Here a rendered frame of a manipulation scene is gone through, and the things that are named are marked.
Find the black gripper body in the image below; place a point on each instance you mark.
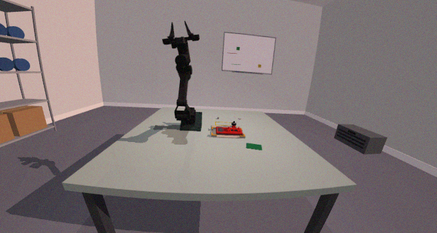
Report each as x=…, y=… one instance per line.
x=182, y=50

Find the green square patch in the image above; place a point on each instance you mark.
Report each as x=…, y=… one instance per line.
x=253, y=146

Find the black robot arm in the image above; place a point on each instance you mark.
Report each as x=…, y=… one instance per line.
x=184, y=71

